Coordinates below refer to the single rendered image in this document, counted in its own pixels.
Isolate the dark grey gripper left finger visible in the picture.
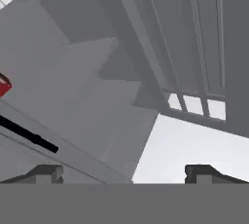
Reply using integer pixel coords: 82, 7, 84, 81
0, 164, 64, 185

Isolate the black cabinet door handle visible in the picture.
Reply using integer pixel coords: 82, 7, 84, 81
0, 115, 59, 154

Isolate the grey cabinet carcass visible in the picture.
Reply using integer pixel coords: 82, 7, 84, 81
0, 0, 169, 181

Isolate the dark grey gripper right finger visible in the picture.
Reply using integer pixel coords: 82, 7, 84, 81
184, 164, 249, 185

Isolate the red box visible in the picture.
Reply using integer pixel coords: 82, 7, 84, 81
0, 72, 13, 98

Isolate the grey open cabinet door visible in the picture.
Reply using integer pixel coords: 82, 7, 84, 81
113, 0, 249, 138

